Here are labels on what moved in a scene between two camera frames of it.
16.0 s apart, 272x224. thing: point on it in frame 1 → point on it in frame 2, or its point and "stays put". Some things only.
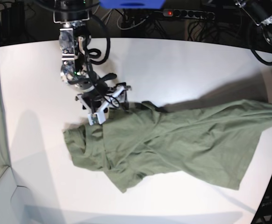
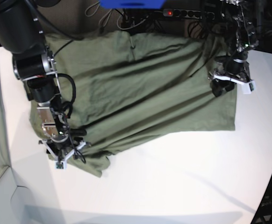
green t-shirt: [206, 143] → [131, 86]
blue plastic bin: [132, 4] stays put
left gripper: [117, 98] → [61, 150]
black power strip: [188, 13] stays put
